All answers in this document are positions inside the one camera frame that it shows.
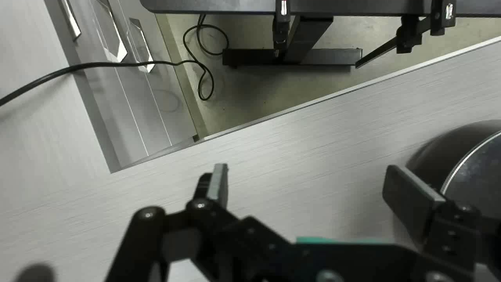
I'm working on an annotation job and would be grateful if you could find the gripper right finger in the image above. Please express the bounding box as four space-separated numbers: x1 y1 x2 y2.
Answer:
382 165 501 282

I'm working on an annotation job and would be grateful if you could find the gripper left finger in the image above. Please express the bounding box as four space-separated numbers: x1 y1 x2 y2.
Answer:
105 163 295 282

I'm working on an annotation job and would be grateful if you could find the black pot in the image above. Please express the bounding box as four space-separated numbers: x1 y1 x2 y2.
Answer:
406 119 501 204

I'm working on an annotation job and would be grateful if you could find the glass lid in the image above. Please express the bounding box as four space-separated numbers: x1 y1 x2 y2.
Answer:
442 131 501 220

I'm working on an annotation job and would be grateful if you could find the teal flat object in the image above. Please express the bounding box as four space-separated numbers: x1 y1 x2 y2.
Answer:
296 236 389 246

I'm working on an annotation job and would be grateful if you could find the black table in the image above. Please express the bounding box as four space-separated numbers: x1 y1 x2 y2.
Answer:
140 0 501 69

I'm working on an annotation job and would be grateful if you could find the black clamp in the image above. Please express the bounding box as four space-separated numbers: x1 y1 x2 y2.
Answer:
272 0 292 59

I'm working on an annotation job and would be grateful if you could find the black clamp mount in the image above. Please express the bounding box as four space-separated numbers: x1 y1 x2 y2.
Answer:
355 0 457 69

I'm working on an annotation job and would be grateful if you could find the silver drawer handle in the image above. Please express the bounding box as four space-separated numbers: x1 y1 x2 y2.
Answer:
96 0 128 63
128 18 155 74
59 0 82 42

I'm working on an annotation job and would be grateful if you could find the black cable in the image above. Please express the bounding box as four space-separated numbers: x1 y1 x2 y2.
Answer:
0 15 230 107

